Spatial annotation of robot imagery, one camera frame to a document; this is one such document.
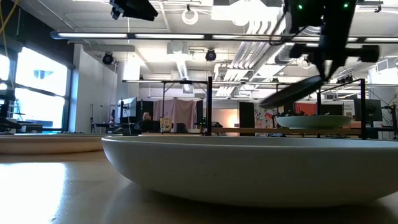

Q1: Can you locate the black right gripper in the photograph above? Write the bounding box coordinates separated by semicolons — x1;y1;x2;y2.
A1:
289;34;380;80

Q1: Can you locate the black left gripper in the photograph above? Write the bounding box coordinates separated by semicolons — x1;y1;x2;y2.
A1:
108;0;159;22

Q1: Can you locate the light blue plate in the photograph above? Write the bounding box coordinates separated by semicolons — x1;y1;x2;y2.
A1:
101;136;398;208

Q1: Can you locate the mint green plate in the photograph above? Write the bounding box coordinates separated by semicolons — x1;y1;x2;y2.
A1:
275;115;353;130

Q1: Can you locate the computer monitor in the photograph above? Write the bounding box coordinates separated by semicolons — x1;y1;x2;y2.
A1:
118;96;137;124

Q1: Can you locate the pink curtain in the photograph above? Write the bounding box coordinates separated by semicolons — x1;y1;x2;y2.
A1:
152;98;198;131

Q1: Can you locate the white cable coil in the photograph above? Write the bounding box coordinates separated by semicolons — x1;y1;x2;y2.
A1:
181;7;200;26

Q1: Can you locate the long linear ceiling light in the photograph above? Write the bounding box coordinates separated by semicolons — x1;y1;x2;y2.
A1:
49;30;398;44

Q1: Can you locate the dark teal plate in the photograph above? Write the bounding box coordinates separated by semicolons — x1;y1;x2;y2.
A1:
259;74;326;110

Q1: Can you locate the person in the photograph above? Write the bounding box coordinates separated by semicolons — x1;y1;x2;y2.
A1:
138;111;161;133

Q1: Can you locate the beige plate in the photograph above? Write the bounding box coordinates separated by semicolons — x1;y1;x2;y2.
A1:
0;133;105;156

